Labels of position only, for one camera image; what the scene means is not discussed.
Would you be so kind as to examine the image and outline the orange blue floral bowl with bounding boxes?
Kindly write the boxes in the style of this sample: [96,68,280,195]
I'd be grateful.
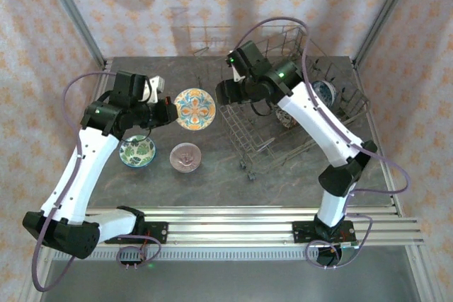
[173,87,217,132]

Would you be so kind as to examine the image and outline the brown lattice patterned bowl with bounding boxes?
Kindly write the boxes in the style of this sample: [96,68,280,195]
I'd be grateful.
[169,142,203,174]

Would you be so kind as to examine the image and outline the blue white floral bowl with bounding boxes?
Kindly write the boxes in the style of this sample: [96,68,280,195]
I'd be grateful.
[310,80,338,105]

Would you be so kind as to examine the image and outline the green leaf patterned bowl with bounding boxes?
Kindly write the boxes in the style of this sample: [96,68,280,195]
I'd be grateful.
[119,134,157,170]

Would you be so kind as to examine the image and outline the grey metal panel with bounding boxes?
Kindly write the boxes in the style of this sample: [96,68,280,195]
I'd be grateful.
[38,259,422,302]

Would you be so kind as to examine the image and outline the aluminium side rail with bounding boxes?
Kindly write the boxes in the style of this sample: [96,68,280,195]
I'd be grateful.
[356,60,404,218]
[56,59,113,220]

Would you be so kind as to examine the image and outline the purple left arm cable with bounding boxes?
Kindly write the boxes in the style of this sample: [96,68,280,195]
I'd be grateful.
[31,71,162,292]

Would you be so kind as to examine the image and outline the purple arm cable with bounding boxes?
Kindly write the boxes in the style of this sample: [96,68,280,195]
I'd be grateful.
[31,71,162,292]
[235,16,411,270]

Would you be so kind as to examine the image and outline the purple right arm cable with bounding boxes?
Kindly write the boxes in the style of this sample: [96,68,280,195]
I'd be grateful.
[235,16,411,270]

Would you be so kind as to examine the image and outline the grey wire dish rack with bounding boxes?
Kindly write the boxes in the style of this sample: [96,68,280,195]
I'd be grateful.
[193,25,372,181]

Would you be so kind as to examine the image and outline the aluminium frame post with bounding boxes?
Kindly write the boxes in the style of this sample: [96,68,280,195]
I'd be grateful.
[355,0,422,66]
[38,0,107,69]

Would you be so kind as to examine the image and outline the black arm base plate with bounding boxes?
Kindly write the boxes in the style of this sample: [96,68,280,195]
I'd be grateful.
[292,220,356,245]
[134,222,168,245]

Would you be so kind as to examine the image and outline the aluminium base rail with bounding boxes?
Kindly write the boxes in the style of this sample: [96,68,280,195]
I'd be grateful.
[35,205,425,248]

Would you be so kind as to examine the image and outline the grey slotted cable duct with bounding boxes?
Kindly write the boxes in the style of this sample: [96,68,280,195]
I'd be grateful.
[52,248,319,262]

